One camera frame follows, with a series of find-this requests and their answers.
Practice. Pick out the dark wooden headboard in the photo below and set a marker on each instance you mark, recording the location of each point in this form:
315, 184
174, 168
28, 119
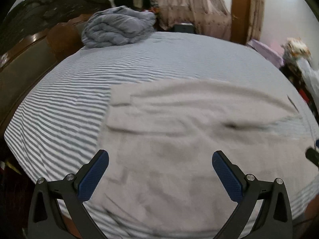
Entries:
32, 58

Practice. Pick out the black bedside box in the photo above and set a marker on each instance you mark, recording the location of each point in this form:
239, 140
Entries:
184, 28

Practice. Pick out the folded grey blue quilt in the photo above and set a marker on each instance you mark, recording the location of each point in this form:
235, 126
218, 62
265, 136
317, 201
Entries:
117, 26

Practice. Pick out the pile of clothes on chair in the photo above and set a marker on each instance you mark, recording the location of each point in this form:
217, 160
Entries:
297, 69

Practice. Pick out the blue white striped bed sheet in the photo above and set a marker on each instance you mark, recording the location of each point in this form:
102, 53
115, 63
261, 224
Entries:
56, 128

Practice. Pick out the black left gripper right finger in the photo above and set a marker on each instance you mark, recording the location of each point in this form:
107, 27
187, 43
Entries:
274, 218

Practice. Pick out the floral beige curtain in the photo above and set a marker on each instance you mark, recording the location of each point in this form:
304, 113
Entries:
209, 17

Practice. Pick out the purple cloth covered furniture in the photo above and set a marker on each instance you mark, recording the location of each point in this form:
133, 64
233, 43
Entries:
268, 53

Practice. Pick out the brown wooden door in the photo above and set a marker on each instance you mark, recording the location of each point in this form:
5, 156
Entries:
240, 12

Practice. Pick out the light grey pants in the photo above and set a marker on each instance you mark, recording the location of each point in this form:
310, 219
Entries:
160, 137

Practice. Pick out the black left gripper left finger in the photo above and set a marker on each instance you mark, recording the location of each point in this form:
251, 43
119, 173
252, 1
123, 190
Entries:
45, 216

